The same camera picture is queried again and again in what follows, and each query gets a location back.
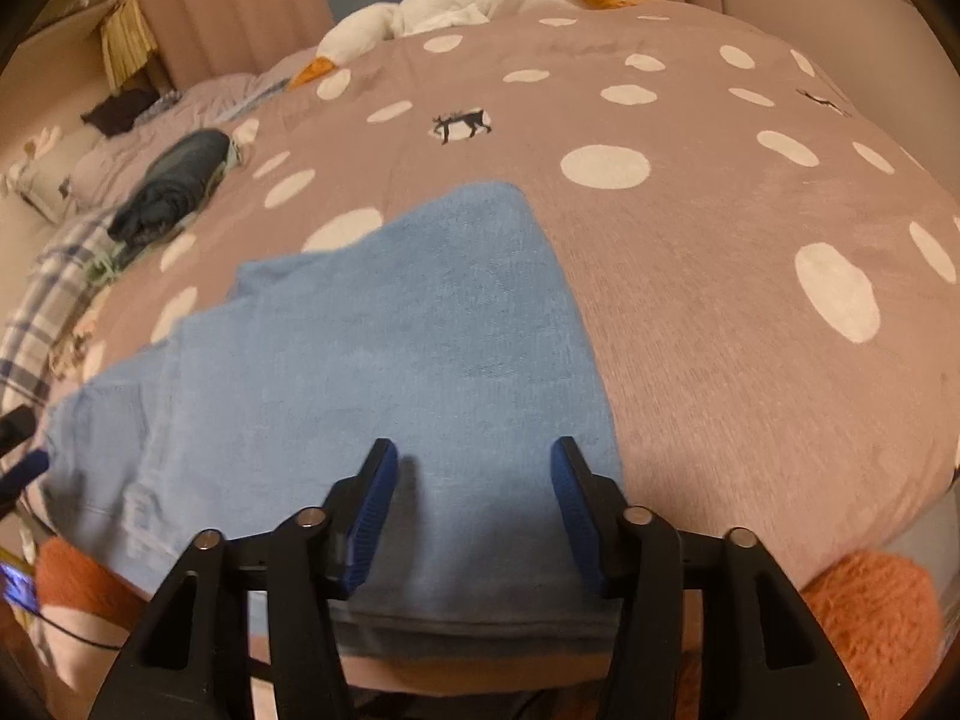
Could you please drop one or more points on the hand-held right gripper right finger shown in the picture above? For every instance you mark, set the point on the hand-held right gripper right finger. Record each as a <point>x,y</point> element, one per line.
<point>574,510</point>

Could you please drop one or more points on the orange fluffy cushion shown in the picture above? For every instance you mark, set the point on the orange fluffy cushion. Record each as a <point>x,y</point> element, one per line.
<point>870,615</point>

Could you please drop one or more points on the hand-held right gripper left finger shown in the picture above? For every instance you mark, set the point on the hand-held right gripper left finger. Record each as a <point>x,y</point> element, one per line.
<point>375,510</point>

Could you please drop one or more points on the light blue denim pants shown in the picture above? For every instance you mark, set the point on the light blue denim pants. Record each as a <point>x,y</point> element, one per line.
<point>412,330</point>

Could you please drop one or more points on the black garment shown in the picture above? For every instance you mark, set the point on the black garment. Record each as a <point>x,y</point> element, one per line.
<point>120,112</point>

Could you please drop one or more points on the polka dot deer blanket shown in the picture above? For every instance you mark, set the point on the polka dot deer blanket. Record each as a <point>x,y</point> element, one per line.
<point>712,390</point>

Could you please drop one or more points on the dark folded clothes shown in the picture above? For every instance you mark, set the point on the dark folded clothes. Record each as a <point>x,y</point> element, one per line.
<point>172,180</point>

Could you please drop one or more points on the lavender quilt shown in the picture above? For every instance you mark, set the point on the lavender quilt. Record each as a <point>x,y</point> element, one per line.
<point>202,101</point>

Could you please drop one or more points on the printed pillow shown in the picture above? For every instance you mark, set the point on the printed pillow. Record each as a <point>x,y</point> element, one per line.
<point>45,172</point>

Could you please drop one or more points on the plaid cloth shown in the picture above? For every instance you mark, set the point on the plaid cloth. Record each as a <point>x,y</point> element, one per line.
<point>52,292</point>

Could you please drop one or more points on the smartphone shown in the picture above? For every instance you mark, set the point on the smartphone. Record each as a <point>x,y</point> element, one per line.
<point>16,585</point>

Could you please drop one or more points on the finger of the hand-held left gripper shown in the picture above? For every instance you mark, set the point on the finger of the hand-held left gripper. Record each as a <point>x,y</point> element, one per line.
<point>16,427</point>
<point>26,469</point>

